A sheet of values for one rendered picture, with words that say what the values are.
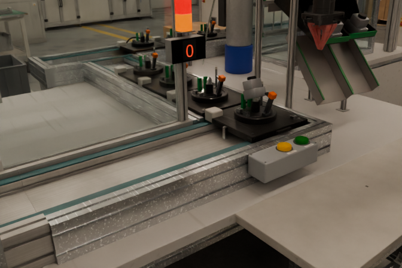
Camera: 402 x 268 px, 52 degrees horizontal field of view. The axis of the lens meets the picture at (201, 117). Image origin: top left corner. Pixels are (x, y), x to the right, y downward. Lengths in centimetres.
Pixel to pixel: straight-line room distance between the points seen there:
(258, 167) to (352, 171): 33
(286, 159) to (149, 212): 39
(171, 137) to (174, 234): 39
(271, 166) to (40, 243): 58
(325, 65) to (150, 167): 75
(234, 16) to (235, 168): 125
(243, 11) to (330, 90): 88
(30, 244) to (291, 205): 62
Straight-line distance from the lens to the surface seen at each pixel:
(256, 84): 132
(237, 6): 221
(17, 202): 112
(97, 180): 114
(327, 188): 120
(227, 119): 134
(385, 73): 288
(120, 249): 98
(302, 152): 118
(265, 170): 109
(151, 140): 126
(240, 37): 223
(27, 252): 95
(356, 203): 116
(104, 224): 96
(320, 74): 151
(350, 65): 165
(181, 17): 123
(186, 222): 103
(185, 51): 124
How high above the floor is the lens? 146
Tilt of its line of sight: 21 degrees down
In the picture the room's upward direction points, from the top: 2 degrees counter-clockwise
